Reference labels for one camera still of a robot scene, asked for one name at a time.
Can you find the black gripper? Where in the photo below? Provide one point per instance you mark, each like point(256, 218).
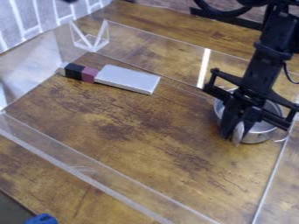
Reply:
point(246, 102)

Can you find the spoon with yellow handle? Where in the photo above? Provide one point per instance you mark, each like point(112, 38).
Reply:
point(238, 133)

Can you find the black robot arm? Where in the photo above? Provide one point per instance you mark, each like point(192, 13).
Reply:
point(276, 46)

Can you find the silver metal pot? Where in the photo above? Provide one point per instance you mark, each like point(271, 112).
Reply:
point(260, 132)

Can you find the blue object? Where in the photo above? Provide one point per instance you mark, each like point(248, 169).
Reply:
point(43, 218)

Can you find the black wall strip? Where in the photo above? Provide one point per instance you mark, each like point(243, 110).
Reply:
point(230, 20)

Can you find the clear acrylic triangular bracket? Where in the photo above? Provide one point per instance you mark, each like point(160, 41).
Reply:
point(90, 42)

